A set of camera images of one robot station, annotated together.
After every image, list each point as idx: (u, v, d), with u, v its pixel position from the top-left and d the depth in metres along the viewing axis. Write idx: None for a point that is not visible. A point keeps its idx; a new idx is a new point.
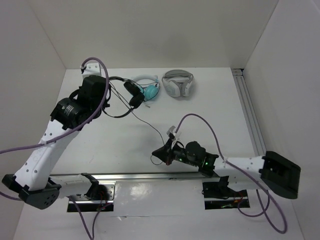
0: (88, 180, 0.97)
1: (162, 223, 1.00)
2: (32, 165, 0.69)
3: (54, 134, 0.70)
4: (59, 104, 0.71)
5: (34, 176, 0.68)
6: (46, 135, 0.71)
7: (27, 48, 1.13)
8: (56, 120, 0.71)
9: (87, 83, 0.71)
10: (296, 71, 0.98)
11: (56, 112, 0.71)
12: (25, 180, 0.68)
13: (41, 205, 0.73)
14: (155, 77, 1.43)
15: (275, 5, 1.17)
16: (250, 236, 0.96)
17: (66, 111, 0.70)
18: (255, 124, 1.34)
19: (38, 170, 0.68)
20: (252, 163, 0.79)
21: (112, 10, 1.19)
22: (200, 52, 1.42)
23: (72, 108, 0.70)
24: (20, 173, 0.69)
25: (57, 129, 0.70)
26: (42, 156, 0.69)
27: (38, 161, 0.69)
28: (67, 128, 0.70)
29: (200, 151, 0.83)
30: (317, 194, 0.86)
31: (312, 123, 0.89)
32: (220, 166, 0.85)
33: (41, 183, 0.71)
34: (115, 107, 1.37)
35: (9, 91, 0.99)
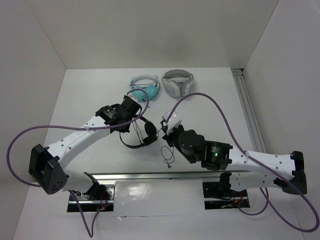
0: (90, 179, 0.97)
1: (163, 223, 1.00)
2: (68, 141, 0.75)
3: (95, 125, 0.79)
4: (105, 107, 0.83)
5: (66, 151, 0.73)
6: (87, 123, 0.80)
7: (26, 47, 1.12)
8: (99, 116, 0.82)
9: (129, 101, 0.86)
10: (296, 71, 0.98)
11: (100, 111, 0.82)
12: (57, 151, 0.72)
13: (51, 185, 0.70)
14: (155, 77, 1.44)
15: (275, 5, 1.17)
16: (250, 236, 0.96)
17: (109, 113, 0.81)
18: (254, 123, 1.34)
19: (72, 147, 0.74)
20: (282, 162, 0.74)
21: (112, 9, 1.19)
22: (200, 52, 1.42)
23: (114, 113, 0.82)
24: (54, 145, 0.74)
25: (99, 122, 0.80)
26: (81, 137, 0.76)
27: (76, 140, 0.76)
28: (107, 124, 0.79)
29: (198, 141, 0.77)
30: (317, 193, 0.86)
31: (312, 123, 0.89)
32: (241, 161, 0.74)
33: (65, 162, 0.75)
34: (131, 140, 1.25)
35: (9, 91, 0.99)
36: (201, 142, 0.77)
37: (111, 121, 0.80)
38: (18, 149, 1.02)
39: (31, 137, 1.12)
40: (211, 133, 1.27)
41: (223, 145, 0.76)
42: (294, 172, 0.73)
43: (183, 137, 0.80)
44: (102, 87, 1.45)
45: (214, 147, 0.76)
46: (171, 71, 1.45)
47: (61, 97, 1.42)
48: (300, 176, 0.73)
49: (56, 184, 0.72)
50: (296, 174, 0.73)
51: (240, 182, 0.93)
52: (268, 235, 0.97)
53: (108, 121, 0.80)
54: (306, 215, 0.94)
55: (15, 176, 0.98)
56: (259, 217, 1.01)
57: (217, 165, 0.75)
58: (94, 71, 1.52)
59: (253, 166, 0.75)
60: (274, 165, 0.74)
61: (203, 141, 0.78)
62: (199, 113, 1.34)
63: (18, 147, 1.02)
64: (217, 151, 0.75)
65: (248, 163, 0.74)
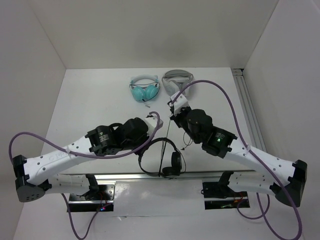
0: (87, 185, 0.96)
1: (163, 223, 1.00)
2: (45, 161, 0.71)
3: (79, 149, 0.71)
4: (98, 128, 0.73)
5: (39, 172, 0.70)
6: (73, 145, 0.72)
7: (27, 47, 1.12)
8: (88, 138, 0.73)
9: (129, 124, 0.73)
10: (296, 71, 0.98)
11: (93, 133, 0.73)
12: (31, 170, 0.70)
13: (23, 196, 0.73)
14: (155, 77, 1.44)
15: (275, 5, 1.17)
16: (250, 236, 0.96)
17: (100, 137, 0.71)
18: (255, 123, 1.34)
19: (45, 169, 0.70)
20: (281, 166, 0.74)
21: (112, 10, 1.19)
22: (200, 52, 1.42)
23: (106, 139, 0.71)
24: (32, 161, 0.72)
25: (84, 147, 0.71)
26: (58, 159, 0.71)
27: (52, 162, 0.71)
28: (92, 151, 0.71)
29: (205, 120, 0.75)
30: (317, 193, 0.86)
31: (312, 123, 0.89)
32: (240, 153, 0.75)
33: (40, 180, 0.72)
34: (151, 163, 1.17)
35: (9, 91, 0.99)
36: (207, 122, 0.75)
37: (97, 148, 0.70)
38: (18, 149, 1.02)
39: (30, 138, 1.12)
40: None
41: (228, 133, 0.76)
42: (290, 179, 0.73)
43: (191, 114, 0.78)
44: (102, 87, 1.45)
45: (219, 134, 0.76)
46: (171, 71, 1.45)
47: (61, 97, 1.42)
48: (296, 184, 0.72)
49: (30, 196, 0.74)
50: (292, 181, 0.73)
51: (239, 181, 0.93)
52: (269, 235, 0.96)
53: (94, 148, 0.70)
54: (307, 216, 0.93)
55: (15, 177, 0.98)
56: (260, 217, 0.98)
57: (216, 149, 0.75)
58: (94, 71, 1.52)
59: (250, 161, 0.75)
60: (272, 165, 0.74)
61: (210, 122, 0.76)
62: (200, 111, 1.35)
63: (18, 147, 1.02)
64: (220, 137, 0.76)
65: (247, 156, 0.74)
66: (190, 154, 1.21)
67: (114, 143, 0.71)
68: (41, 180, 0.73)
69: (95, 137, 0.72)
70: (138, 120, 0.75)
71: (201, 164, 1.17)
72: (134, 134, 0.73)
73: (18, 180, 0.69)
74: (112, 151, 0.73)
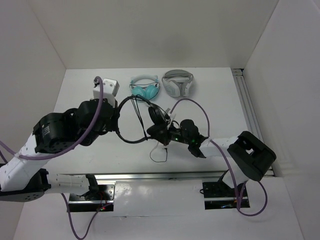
0: (88, 184, 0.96)
1: (163, 223, 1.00)
2: (9, 170, 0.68)
3: (28, 150, 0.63)
4: (44, 120, 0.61)
5: (6, 181, 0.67)
6: (24, 147, 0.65)
7: (27, 48, 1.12)
8: (35, 136, 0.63)
9: (81, 109, 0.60)
10: (296, 71, 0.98)
11: (38, 127, 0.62)
12: (3, 179, 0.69)
13: (21, 199, 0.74)
14: (155, 77, 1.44)
15: (275, 5, 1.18)
16: (250, 236, 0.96)
17: (45, 130, 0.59)
18: (255, 123, 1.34)
19: (10, 177, 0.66)
20: (228, 140, 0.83)
21: (113, 10, 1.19)
22: (199, 52, 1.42)
23: (51, 131, 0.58)
24: (2, 171, 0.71)
25: (31, 147, 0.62)
26: (16, 165, 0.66)
27: (12, 168, 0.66)
28: (39, 152, 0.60)
29: (192, 128, 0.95)
30: (316, 193, 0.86)
31: (312, 123, 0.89)
32: (205, 144, 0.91)
33: (17, 186, 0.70)
34: (131, 130, 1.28)
35: (9, 91, 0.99)
36: (194, 131, 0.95)
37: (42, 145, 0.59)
38: (17, 149, 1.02)
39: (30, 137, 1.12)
40: (211, 133, 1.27)
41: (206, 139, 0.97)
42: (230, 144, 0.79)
43: (184, 123, 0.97)
44: None
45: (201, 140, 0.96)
46: (170, 71, 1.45)
47: (61, 97, 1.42)
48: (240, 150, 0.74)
49: (28, 197, 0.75)
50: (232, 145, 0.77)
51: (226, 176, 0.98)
52: (269, 235, 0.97)
53: (40, 146, 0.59)
54: (306, 217, 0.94)
55: None
56: (259, 213, 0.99)
57: (197, 152, 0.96)
58: (94, 71, 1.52)
59: (213, 148, 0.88)
60: (221, 142, 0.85)
61: (197, 132, 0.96)
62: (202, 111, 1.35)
63: (18, 147, 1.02)
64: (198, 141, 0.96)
65: (209, 144, 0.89)
66: (190, 153, 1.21)
67: (64, 134, 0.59)
68: (20, 188, 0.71)
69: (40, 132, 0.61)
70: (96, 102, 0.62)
71: (201, 165, 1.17)
72: (89, 121, 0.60)
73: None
74: (64, 145, 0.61)
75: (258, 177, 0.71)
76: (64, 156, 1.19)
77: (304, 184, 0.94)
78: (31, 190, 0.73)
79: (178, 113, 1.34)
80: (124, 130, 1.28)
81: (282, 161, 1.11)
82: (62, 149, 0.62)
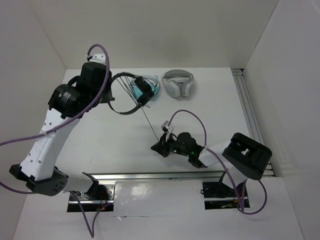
0: (90, 178, 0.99)
1: (163, 222, 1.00)
2: (36, 155, 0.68)
3: (54, 122, 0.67)
4: (56, 92, 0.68)
5: (39, 166, 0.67)
6: (45, 125, 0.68)
7: (27, 48, 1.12)
8: (54, 108, 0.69)
9: (85, 70, 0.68)
10: (296, 71, 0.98)
11: (53, 100, 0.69)
12: (31, 170, 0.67)
13: (50, 191, 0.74)
14: (155, 77, 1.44)
15: (275, 6, 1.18)
16: (250, 236, 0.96)
17: (64, 97, 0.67)
18: (255, 123, 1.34)
19: (41, 161, 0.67)
20: (223, 145, 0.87)
21: (113, 10, 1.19)
22: (199, 52, 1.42)
23: (70, 95, 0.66)
24: (25, 163, 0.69)
25: (56, 118, 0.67)
26: (44, 145, 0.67)
27: (41, 151, 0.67)
28: (66, 117, 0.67)
29: (190, 141, 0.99)
30: (316, 193, 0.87)
31: (312, 123, 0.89)
32: (203, 154, 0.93)
33: (47, 172, 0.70)
34: (121, 102, 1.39)
35: (9, 91, 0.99)
36: (192, 143, 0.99)
37: (68, 110, 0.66)
38: (17, 149, 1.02)
39: (30, 137, 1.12)
40: (211, 132, 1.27)
41: None
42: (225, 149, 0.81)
43: (180, 137, 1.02)
44: None
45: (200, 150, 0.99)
46: (170, 71, 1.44)
47: None
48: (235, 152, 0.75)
49: (55, 186, 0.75)
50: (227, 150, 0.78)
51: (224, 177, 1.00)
52: (268, 235, 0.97)
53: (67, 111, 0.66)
54: (306, 217, 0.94)
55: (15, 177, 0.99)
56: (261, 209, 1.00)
57: (199, 164, 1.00)
58: None
59: (211, 156, 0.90)
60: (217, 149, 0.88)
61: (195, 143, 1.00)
62: (202, 111, 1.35)
63: (18, 147, 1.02)
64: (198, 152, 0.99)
65: (206, 154, 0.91)
66: None
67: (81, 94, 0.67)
68: (48, 173, 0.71)
69: (59, 102, 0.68)
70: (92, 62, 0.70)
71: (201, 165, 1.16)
72: (96, 77, 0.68)
73: (30, 182, 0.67)
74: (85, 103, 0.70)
75: (258, 177, 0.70)
76: (64, 156, 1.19)
77: (303, 184, 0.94)
78: (55, 176, 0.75)
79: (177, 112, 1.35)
80: (115, 103, 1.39)
81: (282, 161, 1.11)
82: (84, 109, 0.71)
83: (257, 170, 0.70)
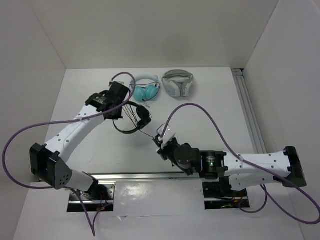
0: (90, 177, 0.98)
1: (163, 223, 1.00)
2: (65, 135, 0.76)
3: (88, 114, 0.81)
4: (93, 96, 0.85)
5: (65, 145, 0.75)
6: (80, 114, 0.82)
7: (26, 48, 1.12)
8: (90, 105, 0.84)
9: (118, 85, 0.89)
10: (296, 71, 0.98)
11: (90, 100, 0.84)
12: (56, 146, 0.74)
13: (57, 180, 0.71)
14: (155, 77, 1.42)
15: (275, 5, 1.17)
16: (250, 236, 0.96)
17: (99, 100, 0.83)
18: (255, 123, 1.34)
19: (69, 140, 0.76)
20: (276, 161, 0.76)
21: (112, 10, 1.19)
22: (199, 52, 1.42)
23: (105, 99, 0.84)
24: (52, 141, 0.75)
25: (91, 111, 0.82)
26: (76, 128, 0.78)
27: (71, 132, 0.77)
28: (100, 111, 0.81)
29: (194, 154, 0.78)
30: (316, 192, 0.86)
31: (312, 123, 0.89)
32: (237, 166, 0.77)
33: (66, 155, 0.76)
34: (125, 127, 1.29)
35: (9, 91, 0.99)
36: (197, 156, 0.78)
37: (103, 107, 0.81)
38: (18, 150, 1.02)
39: (31, 138, 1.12)
40: (211, 133, 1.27)
41: (217, 153, 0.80)
42: (289, 169, 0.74)
43: (179, 153, 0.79)
44: (102, 88, 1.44)
45: (210, 157, 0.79)
46: (171, 71, 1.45)
47: (61, 97, 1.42)
48: (296, 171, 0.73)
49: (62, 178, 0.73)
50: (292, 170, 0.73)
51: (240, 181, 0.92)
52: (268, 235, 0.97)
53: (100, 108, 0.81)
54: (306, 217, 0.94)
55: (16, 177, 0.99)
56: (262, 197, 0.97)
57: (215, 174, 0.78)
58: (94, 71, 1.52)
59: (249, 170, 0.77)
60: (268, 164, 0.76)
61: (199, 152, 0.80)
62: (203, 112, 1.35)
63: (19, 147, 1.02)
64: (212, 161, 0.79)
65: (243, 167, 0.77)
66: None
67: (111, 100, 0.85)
68: (66, 157, 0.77)
69: (94, 102, 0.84)
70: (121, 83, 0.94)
71: None
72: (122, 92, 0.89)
73: (54, 155, 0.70)
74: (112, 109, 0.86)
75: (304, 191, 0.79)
76: None
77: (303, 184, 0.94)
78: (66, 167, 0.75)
79: (176, 118, 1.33)
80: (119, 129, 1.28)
81: None
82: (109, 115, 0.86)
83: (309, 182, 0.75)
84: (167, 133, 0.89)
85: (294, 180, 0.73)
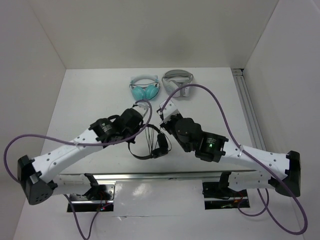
0: (88, 182, 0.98)
1: (163, 223, 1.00)
2: (55, 156, 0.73)
3: (86, 141, 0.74)
4: (100, 120, 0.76)
5: (51, 167, 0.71)
6: (79, 137, 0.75)
7: (26, 48, 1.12)
8: (92, 130, 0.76)
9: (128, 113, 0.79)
10: (296, 71, 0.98)
11: (95, 124, 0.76)
12: (42, 166, 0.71)
13: (33, 197, 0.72)
14: (155, 77, 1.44)
15: (275, 5, 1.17)
16: (250, 236, 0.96)
17: (103, 128, 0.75)
18: (255, 123, 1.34)
19: (56, 163, 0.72)
20: (276, 160, 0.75)
21: (112, 10, 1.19)
22: (199, 52, 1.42)
23: (109, 128, 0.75)
24: (40, 158, 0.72)
25: (90, 138, 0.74)
26: (68, 152, 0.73)
27: (61, 156, 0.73)
28: (99, 141, 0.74)
29: (194, 129, 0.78)
30: (316, 193, 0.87)
31: (312, 123, 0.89)
32: (235, 155, 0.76)
33: (51, 176, 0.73)
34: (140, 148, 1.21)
35: (9, 91, 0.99)
36: (197, 131, 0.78)
37: (103, 137, 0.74)
38: (18, 150, 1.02)
39: (31, 138, 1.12)
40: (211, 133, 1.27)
41: (219, 137, 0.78)
42: (287, 172, 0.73)
43: (181, 124, 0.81)
44: (102, 87, 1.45)
45: (210, 139, 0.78)
46: (171, 71, 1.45)
47: (61, 97, 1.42)
48: (293, 176, 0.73)
49: (41, 195, 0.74)
50: (289, 173, 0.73)
51: (238, 181, 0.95)
52: (269, 235, 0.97)
53: (100, 138, 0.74)
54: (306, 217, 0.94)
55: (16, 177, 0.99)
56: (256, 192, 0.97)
57: (211, 155, 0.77)
58: (94, 71, 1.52)
59: (246, 161, 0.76)
60: (267, 161, 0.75)
61: (200, 130, 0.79)
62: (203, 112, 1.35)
63: (19, 147, 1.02)
64: (212, 143, 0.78)
65: (241, 157, 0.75)
66: (190, 153, 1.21)
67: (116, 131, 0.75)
68: (50, 178, 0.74)
69: (98, 128, 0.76)
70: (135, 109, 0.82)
71: (201, 166, 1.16)
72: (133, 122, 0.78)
73: (34, 175, 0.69)
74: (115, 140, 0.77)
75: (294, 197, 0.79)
76: None
77: (304, 185, 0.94)
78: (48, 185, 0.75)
79: None
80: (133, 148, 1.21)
81: None
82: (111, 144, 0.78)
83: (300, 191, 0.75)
84: (168, 108, 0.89)
85: (288, 182, 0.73)
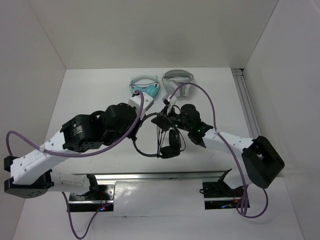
0: (89, 185, 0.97)
1: (163, 222, 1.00)
2: (26, 162, 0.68)
3: (53, 146, 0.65)
4: (74, 119, 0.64)
5: (21, 174, 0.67)
6: (49, 142, 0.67)
7: (26, 48, 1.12)
8: (62, 133, 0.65)
9: (110, 113, 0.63)
10: (296, 71, 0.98)
11: (67, 126, 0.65)
12: (16, 172, 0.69)
13: (23, 195, 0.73)
14: (155, 77, 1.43)
15: (275, 5, 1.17)
16: (250, 236, 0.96)
17: (75, 129, 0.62)
18: (255, 123, 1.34)
19: (27, 170, 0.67)
20: (241, 141, 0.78)
21: (112, 10, 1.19)
22: (199, 52, 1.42)
23: (82, 131, 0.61)
24: (16, 163, 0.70)
25: (58, 142, 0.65)
26: (36, 159, 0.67)
27: (31, 162, 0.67)
28: (66, 148, 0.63)
29: (193, 113, 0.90)
30: (316, 193, 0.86)
31: (311, 122, 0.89)
32: (210, 136, 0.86)
33: (28, 180, 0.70)
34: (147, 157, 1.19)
35: (9, 92, 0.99)
36: (195, 115, 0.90)
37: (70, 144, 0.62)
38: (18, 150, 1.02)
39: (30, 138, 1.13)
40: None
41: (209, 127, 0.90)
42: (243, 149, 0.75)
43: (186, 107, 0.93)
44: (102, 88, 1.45)
45: (203, 127, 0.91)
46: (171, 71, 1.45)
47: (61, 97, 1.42)
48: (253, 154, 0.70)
49: (32, 193, 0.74)
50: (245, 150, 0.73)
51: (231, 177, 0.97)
52: (268, 235, 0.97)
53: (67, 145, 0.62)
54: (306, 217, 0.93)
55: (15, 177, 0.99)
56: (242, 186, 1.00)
57: (197, 139, 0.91)
58: (94, 71, 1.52)
59: (219, 142, 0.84)
60: (233, 141, 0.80)
61: (198, 116, 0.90)
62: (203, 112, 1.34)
63: (18, 147, 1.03)
64: (201, 129, 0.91)
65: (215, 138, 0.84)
66: (190, 153, 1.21)
67: (92, 134, 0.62)
68: (28, 182, 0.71)
69: (71, 130, 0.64)
70: (122, 107, 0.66)
71: (201, 166, 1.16)
72: (115, 124, 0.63)
73: (8, 181, 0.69)
74: (91, 145, 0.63)
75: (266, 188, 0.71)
76: None
77: (304, 185, 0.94)
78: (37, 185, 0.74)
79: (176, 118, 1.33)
80: (142, 143, 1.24)
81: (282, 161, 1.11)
82: (88, 149, 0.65)
83: (266, 178, 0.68)
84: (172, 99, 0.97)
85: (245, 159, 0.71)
